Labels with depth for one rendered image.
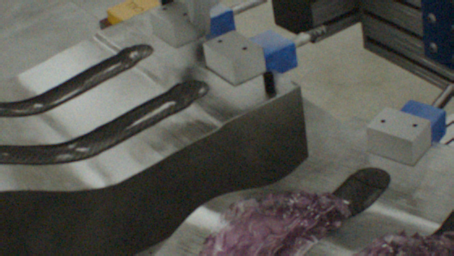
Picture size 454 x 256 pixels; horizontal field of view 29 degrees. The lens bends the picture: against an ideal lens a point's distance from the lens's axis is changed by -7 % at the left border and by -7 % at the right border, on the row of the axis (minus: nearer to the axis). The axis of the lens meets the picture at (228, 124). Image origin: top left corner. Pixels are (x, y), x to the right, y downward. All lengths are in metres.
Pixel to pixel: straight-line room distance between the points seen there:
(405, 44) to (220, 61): 0.43
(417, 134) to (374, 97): 1.70
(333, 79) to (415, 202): 1.83
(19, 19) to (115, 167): 0.58
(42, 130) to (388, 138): 0.33
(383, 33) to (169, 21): 0.42
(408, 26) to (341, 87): 1.32
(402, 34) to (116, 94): 0.48
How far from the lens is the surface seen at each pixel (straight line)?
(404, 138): 0.78
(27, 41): 1.26
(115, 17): 1.17
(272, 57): 0.88
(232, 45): 0.87
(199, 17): 0.92
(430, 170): 0.79
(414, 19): 1.21
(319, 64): 2.65
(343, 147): 0.82
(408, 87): 2.52
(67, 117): 0.89
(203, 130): 0.81
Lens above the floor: 1.33
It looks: 33 degrees down
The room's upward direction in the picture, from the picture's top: 10 degrees counter-clockwise
